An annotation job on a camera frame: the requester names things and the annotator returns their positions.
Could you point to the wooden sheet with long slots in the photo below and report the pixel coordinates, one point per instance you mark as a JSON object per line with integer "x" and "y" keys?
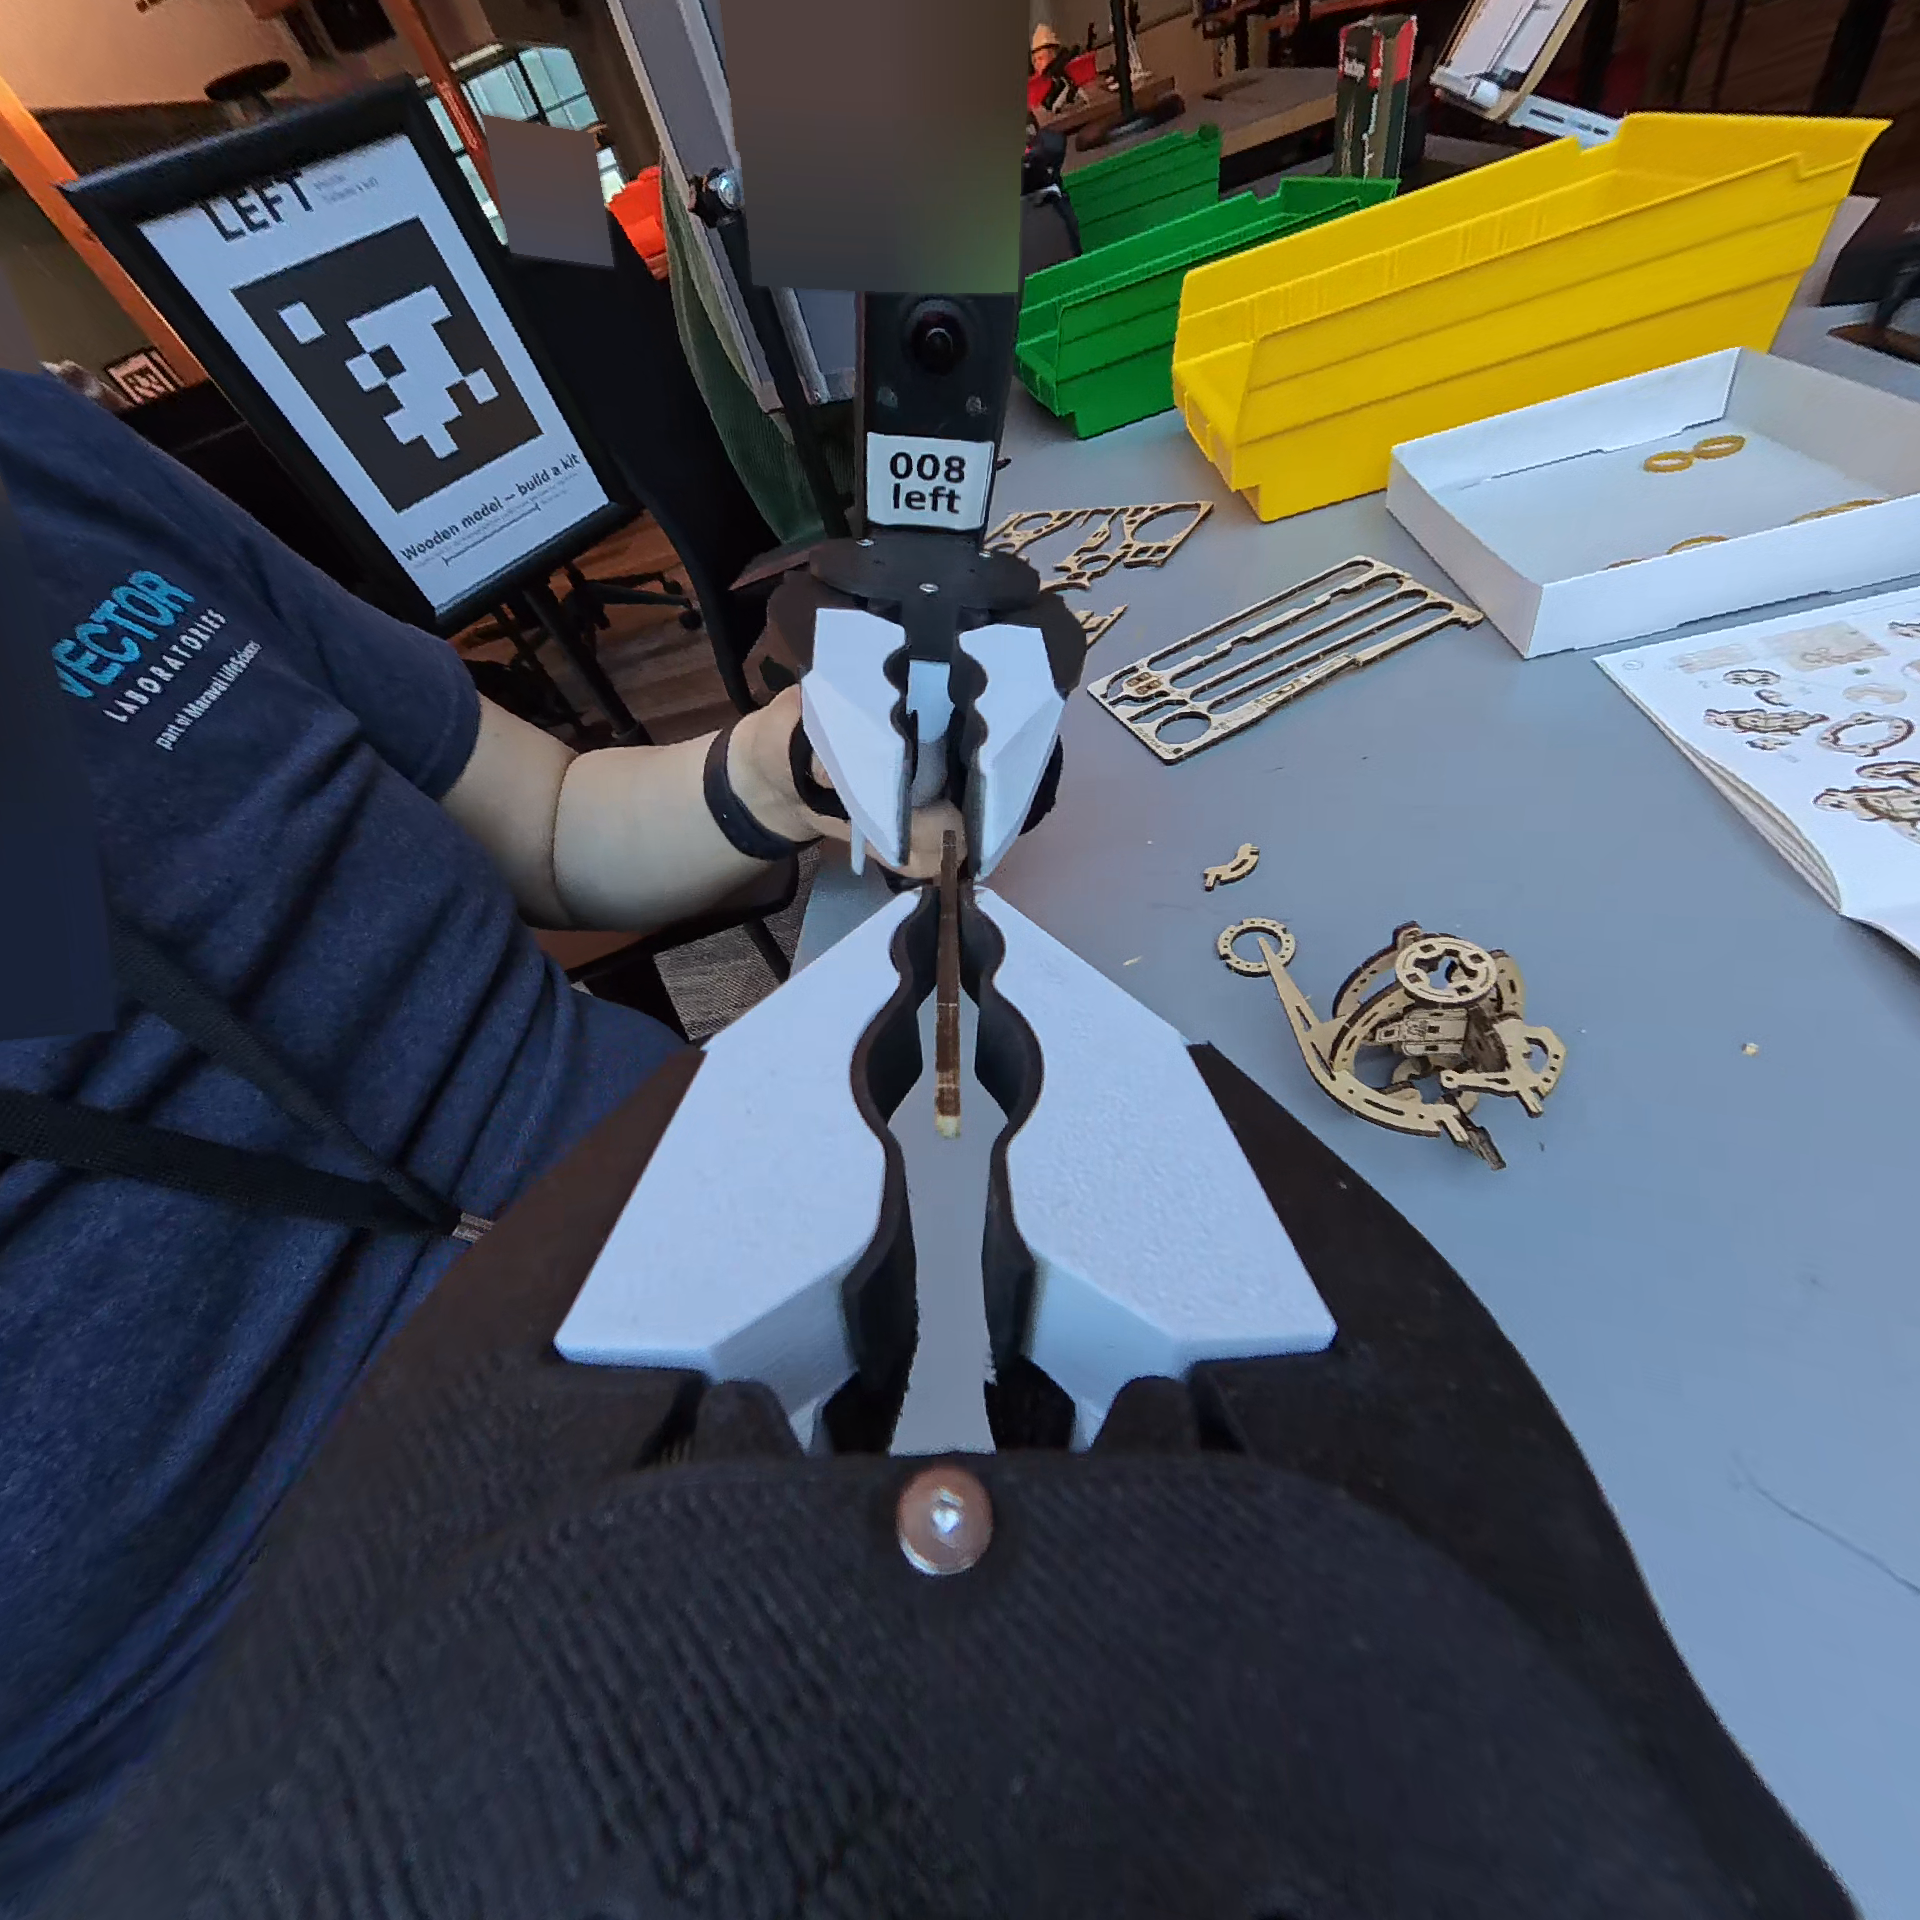
{"x": 1274, "y": 667}

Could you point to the person's left forearm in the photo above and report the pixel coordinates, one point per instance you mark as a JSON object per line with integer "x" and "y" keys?
{"x": 615, "y": 825}

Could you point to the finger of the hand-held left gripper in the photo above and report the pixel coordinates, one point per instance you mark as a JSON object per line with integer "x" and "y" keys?
{"x": 1020, "y": 719}
{"x": 848, "y": 719}

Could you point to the round black stool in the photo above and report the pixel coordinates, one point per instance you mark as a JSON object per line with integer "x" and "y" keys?
{"x": 248, "y": 86}

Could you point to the black wristband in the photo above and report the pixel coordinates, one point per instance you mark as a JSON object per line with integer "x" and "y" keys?
{"x": 735, "y": 816}

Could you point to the yellow plastic bin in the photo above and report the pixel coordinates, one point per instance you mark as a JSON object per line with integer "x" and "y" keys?
{"x": 1501, "y": 330}

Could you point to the black easel stand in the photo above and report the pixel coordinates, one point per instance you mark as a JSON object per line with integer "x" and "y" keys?
{"x": 579, "y": 659}

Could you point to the large green plastic bin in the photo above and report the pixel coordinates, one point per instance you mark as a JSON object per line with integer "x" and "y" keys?
{"x": 1109, "y": 330}

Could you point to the red and white toy figure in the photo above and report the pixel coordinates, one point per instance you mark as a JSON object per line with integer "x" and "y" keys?
{"x": 1062, "y": 75}

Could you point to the thin wooden axle part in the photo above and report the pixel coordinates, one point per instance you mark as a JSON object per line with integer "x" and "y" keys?
{"x": 949, "y": 1021}

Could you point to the instruction booklet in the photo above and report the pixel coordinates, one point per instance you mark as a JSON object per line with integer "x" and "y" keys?
{"x": 1771, "y": 764}

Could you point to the orange object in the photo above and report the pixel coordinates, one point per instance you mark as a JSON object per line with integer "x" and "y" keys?
{"x": 642, "y": 224}

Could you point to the black framed marker sign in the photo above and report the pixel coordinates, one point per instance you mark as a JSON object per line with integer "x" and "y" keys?
{"x": 374, "y": 361}

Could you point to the wooden sheet with pointed cutouts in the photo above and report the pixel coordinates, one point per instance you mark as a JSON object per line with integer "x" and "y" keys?
{"x": 1103, "y": 540}

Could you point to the white cardboard box tray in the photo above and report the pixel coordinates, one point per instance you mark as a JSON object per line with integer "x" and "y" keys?
{"x": 1590, "y": 586}

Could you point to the person's left hand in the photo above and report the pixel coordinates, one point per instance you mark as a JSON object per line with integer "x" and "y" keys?
{"x": 774, "y": 764}

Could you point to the dark tall cardboard box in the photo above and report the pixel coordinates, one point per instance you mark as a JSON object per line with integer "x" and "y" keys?
{"x": 1377, "y": 97}

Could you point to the small curved wooden part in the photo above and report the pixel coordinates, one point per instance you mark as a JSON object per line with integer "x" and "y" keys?
{"x": 1229, "y": 867}

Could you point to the white clipboard stand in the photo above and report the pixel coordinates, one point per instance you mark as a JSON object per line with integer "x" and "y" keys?
{"x": 1508, "y": 53}

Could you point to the person's navy shirt torso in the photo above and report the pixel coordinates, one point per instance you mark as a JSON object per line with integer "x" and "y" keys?
{"x": 271, "y": 838}

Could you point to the small green plastic bin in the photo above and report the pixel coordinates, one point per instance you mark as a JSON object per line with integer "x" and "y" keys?
{"x": 1142, "y": 188}

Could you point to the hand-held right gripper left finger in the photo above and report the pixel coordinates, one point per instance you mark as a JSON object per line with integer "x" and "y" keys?
{"x": 735, "y": 1200}

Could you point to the mesh back office chair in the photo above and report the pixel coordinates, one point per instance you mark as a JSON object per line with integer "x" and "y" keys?
{"x": 735, "y": 403}

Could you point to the partly built wooden model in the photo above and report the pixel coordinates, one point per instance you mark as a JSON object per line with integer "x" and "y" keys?
{"x": 1434, "y": 1033}

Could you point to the grey metal post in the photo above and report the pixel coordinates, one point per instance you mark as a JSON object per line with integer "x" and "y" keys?
{"x": 683, "y": 149}

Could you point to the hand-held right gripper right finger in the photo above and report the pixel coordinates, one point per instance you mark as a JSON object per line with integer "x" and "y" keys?
{"x": 1155, "y": 1200}

